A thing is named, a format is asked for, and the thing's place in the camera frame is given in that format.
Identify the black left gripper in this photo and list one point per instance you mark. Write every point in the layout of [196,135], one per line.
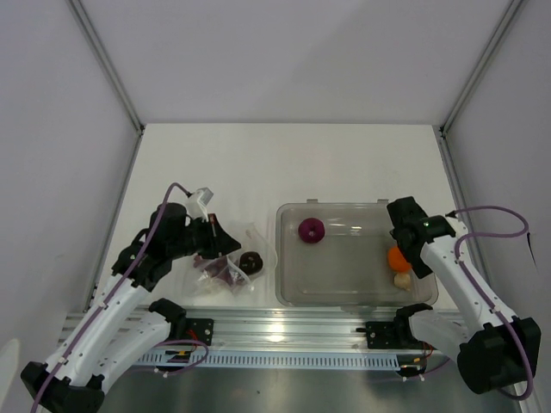
[219,242]

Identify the red grape bunch toy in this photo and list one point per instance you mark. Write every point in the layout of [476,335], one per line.
[221,269]

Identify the clear zip top bag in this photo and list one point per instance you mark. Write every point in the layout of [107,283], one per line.
[251,240]

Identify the dark chocolate donut toy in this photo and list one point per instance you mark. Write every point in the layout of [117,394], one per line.
[250,263]

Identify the purple donut toy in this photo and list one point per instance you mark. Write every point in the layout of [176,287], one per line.
[311,230]

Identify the orange fruit toy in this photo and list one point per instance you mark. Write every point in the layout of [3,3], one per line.
[397,261]

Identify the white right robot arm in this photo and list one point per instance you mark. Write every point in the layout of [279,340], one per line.
[493,348]

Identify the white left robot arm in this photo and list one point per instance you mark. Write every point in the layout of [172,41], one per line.
[78,375]

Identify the clear plastic food container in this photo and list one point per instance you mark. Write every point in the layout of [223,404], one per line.
[348,267]

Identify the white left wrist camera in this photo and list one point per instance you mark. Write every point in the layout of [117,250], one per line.
[197,202]

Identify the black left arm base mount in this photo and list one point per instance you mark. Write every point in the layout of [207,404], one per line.
[199,329]

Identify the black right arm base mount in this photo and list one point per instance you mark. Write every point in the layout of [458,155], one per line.
[390,335]

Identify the white slotted cable duct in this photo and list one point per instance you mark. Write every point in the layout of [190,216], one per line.
[276,360]

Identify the left aluminium frame post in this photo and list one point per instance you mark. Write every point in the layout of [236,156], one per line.
[100,52]

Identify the aluminium frame post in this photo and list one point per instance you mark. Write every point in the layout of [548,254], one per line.
[100,52]
[489,52]

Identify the right aluminium frame post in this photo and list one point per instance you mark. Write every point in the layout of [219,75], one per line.
[489,52]

